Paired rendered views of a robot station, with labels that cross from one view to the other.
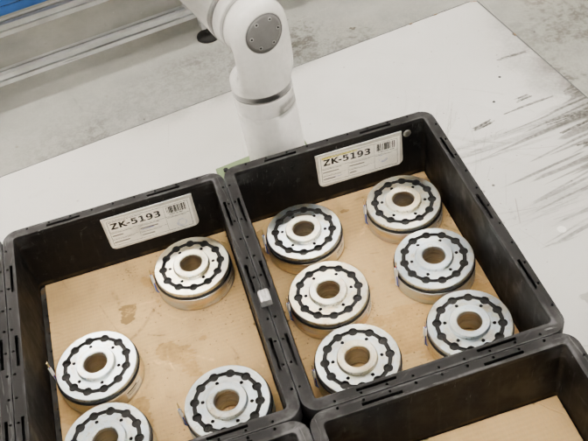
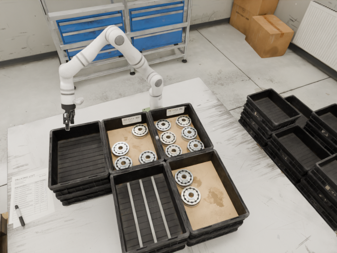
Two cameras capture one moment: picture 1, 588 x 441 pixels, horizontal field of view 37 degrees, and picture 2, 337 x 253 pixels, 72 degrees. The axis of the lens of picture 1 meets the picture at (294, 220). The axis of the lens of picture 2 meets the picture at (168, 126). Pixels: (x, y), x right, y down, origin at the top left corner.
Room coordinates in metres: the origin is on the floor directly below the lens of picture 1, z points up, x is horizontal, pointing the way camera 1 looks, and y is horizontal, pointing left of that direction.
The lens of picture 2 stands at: (-0.21, 0.14, 2.00)
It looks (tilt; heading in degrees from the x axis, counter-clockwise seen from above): 49 degrees down; 349
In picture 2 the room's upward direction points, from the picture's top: 2 degrees clockwise
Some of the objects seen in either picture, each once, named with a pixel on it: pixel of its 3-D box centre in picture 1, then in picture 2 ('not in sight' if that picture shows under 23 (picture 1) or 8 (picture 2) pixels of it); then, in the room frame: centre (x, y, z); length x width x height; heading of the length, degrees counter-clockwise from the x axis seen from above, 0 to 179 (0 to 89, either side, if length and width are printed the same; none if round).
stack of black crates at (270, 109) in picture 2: not in sight; (265, 121); (1.14, -1.06, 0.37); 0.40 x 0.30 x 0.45; 15
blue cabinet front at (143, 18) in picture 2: not in sight; (158, 27); (2.69, -0.22, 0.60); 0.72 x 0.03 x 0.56; 105
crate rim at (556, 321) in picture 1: (376, 246); (178, 129); (0.70, -0.09, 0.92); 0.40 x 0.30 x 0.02; 8
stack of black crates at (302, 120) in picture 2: not in sight; (291, 117); (1.25, -1.45, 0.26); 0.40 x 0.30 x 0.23; 16
